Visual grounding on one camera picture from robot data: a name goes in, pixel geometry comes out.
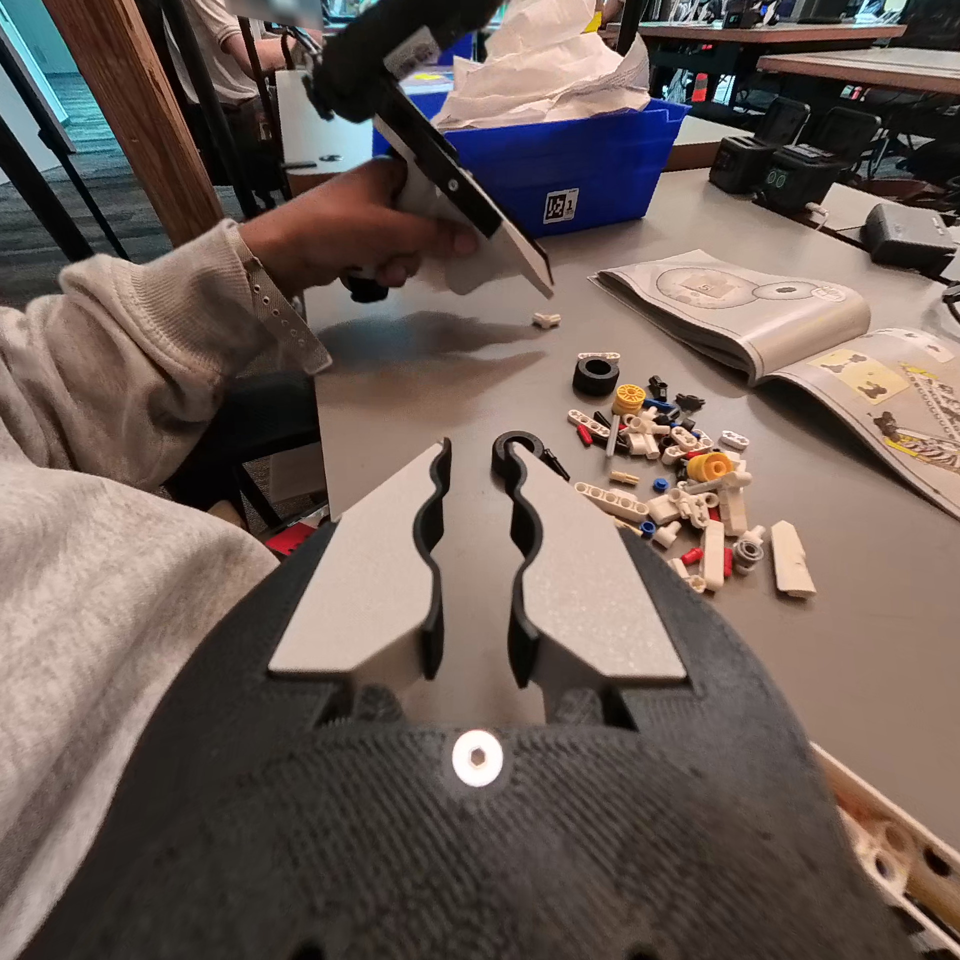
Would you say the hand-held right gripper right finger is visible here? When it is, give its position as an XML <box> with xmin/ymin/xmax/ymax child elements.
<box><xmin>501</xmin><ymin>442</ymin><xmax>691</xmax><ymax>704</ymax></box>

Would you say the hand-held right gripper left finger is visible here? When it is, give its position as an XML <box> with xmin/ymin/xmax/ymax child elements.
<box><xmin>267</xmin><ymin>437</ymin><xmax>453</xmax><ymax>695</ymax></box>

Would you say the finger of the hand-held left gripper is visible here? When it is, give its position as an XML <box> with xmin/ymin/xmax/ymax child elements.
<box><xmin>487</xmin><ymin>216</ymin><xmax>557</xmax><ymax>301</ymax></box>
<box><xmin>446</xmin><ymin>240</ymin><xmax>541</xmax><ymax>299</ymax></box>

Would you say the blue plastic bin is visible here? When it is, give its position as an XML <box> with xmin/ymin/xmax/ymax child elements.
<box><xmin>372</xmin><ymin>97</ymin><xmax>691</xmax><ymax>240</ymax></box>

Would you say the black lego tire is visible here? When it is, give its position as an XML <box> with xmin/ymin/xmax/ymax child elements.
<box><xmin>572</xmin><ymin>357</ymin><xmax>621</xmax><ymax>398</ymax></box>
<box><xmin>491</xmin><ymin>430</ymin><xmax>544</xmax><ymax>483</ymax></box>

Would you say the pile of small lego pieces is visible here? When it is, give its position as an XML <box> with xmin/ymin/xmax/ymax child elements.
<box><xmin>566</xmin><ymin>351</ymin><xmax>819</xmax><ymax>599</ymax></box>

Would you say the person's left forearm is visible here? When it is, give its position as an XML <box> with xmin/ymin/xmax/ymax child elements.
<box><xmin>58</xmin><ymin>217</ymin><xmax>301</xmax><ymax>466</ymax></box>

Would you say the person's left hand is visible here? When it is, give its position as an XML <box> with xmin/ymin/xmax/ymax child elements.
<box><xmin>238</xmin><ymin>156</ymin><xmax>481</xmax><ymax>294</ymax></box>

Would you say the crumpled white paper heap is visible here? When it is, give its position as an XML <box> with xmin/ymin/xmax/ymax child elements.
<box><xmin>433</xmin><ymin>0</ymin><xmax>652</xmax><ymax>132</ymax></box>

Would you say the perforated white wristwatch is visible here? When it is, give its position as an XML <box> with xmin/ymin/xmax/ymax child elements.
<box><xmin>246</xmin><ymin>261</ymin><xmax>333</xmax><ymax>375</ymax></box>

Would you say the open instruction booklet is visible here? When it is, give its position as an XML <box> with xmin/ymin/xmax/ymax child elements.
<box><xmin>588</xmin><ymin>249</ymin><xmax>960</xmax><ymax>520</ymax></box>

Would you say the long dark-legged desk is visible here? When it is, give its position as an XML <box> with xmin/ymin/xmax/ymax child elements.
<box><xmin>600</xmin><ymin>18</ymin><xmax>960</xmax><ymax>99</ymax></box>

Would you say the black power brick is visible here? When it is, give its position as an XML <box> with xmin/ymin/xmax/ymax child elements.
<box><xmin>861</xmin><ymin>202</ymin><xmax>960</xmax><ymax>275</ymax></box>

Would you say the wooden post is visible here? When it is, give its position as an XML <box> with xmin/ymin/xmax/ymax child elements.
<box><xmin>41</xmin><ymin>0</ymin><xmax>226</xmax><ymax>249</ymax></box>

